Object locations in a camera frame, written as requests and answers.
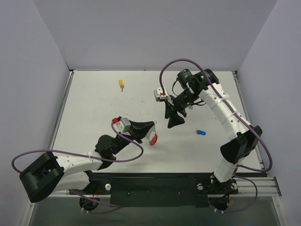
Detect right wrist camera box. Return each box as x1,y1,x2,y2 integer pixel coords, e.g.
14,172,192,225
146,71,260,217
154,87,173,104

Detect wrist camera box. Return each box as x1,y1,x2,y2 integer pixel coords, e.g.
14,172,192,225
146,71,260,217
154,87,173,104
112,116,131,133

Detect key with yellow tag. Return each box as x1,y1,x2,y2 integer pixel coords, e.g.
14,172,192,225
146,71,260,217
119,80,124,92

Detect metal key organiser red handle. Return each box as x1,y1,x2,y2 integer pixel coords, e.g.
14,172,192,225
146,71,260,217
144,121,158,146

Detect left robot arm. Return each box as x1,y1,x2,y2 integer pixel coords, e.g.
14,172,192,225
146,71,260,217
19,117,158,203

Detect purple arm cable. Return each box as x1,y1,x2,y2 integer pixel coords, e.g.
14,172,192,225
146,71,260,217
11,121,144,215
159,57,274,215

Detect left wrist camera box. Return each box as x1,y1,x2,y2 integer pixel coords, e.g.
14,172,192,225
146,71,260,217
112,116,131,133

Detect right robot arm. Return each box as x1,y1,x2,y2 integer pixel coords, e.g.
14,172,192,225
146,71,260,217
154,69,262,193

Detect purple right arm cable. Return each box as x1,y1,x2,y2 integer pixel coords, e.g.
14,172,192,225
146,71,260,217
159,57,274,215

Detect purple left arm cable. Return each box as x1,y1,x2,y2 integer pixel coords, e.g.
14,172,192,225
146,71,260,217
11,121,144,215

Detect aluminium front rail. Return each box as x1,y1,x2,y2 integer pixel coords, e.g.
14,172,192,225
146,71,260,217
28,177,282,198

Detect key with blue tag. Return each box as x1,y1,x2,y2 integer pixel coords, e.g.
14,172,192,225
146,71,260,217
196,129,206,136

